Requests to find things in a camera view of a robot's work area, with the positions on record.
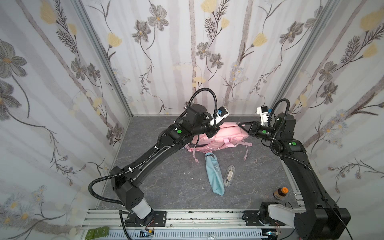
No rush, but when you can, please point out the pink backpack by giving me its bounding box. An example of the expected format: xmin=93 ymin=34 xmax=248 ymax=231
xmin=185 ymin=122 xmax=253 ymax=163

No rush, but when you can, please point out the teal pencil case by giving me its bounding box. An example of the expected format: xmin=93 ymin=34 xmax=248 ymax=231
xmin=205 ymin=153 xmax=225 ymax=196

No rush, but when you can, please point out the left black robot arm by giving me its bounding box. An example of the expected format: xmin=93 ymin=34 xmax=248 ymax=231
xmin=88 ymin=88 xmax=219 ymax=227

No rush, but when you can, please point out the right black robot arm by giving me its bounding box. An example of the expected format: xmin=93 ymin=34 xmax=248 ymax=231
xmin=238 ymin=99 xmax=351 ymax=240

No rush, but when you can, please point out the clear plastic case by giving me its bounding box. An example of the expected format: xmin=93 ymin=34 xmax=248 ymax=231
xmin=224 ymin=165 xmax=236 ymax=187

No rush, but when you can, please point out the brown bottle orange cap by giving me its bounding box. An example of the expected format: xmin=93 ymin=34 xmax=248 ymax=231
xmin=273 ymin=187 xmax=289 ymax=200

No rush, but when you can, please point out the green circuit board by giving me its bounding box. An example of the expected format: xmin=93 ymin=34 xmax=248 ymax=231
xmin=85 ymin=226 xmax=110 ymax=240

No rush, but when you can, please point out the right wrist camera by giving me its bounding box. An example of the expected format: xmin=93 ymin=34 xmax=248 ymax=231
xmin=257 ymin=106 xmax=270 ymax=126

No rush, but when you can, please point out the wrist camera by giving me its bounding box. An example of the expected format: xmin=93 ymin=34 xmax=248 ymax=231
xmin=215 ymin=106 xmax=230 ymax=125
xmin=257 ymin=106 xmax=270 ymax=126

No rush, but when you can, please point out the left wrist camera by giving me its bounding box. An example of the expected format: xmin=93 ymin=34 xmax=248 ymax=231
xmin=215 ymin=106 xmax=230 ymax=125

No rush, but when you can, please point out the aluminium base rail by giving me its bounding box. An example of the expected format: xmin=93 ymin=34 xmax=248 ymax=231
xmin=76 ymin=209 xmax=300 ymax=240

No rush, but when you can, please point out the white cable duct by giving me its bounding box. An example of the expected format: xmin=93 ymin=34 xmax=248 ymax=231
xmin=101 ymin=229 xmax=265 ymax=240

